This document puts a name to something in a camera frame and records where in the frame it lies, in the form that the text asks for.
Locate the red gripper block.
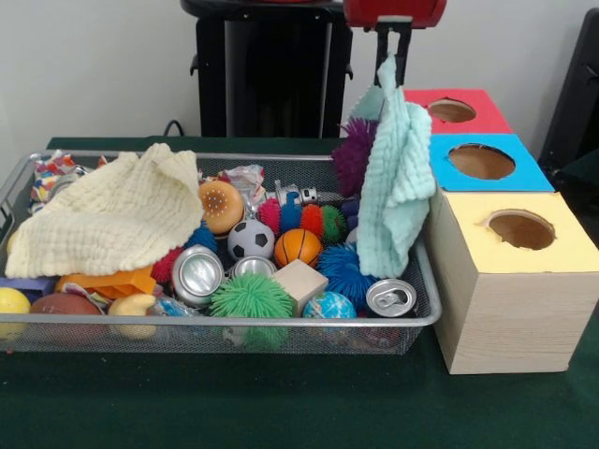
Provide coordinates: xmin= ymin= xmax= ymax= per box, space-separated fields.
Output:
xmin=343 ymin=0 xmax=448 ymax=87

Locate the purple spiky ball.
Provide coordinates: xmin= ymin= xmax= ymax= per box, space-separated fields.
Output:
xmin=331 ymin=117 xmax=380 ymax=199

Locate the mint green muslin cloth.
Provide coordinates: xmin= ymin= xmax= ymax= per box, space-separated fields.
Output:
xmin=351 ymin=56 xmax=438 ymax=280

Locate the wooden box with three holes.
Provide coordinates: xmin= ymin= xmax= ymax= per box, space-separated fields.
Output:
xmin=387 ymin=88 xmax=599 ymax=375

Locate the clear mesh bin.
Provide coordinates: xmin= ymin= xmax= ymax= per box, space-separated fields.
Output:
xmin=0 ymin=150 xmax=443 ymax=356

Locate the black chair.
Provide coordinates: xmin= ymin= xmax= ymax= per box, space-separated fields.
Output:
xmin=538 ymin=7 xmax=599 ymax=183

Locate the small orange basketball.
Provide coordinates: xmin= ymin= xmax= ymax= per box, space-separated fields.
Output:
xmin=273 ymin=228 xmax=323 ymax=269

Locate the blue spiky ball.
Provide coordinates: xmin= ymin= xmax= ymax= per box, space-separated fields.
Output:
xmin=316 ymin=243 xmax=380 ymax=310

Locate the small soccer ball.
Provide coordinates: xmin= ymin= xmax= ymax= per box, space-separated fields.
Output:
xmin=227 ymin=219 xmax=276 ymax=261

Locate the silver can with pull tab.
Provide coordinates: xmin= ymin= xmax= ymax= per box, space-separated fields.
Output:
xmin=365 ymin=278 xmax=416 ymax=319

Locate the wooden cube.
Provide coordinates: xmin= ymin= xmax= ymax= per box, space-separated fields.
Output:
xmin=271 ymin=259 xmax=330 ymax=316

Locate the small globe ball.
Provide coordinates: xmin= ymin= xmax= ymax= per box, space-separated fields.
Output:
xmin=301 ymin=291 xmax=358 ymax=321

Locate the large green spiky ball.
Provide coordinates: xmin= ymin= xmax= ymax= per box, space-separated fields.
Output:
xmin=209 ymin=273 xmax=297 ymax=324

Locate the silver can with open top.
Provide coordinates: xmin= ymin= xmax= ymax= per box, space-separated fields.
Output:
xmin=171 ymin=245 xmax=226 ymax=308

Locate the cream yellow muslin cloth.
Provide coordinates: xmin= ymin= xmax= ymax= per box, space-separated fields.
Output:
xmin=5 ymin=142 xmax=202 ymax=280

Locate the dark green table cloth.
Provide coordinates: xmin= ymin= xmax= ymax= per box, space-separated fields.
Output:
xmin=0 ymin=136 xmax=599 ymax=449

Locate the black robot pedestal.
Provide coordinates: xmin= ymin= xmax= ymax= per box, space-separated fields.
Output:
xmin=181 ymin=0 xmax=355 ymax=139

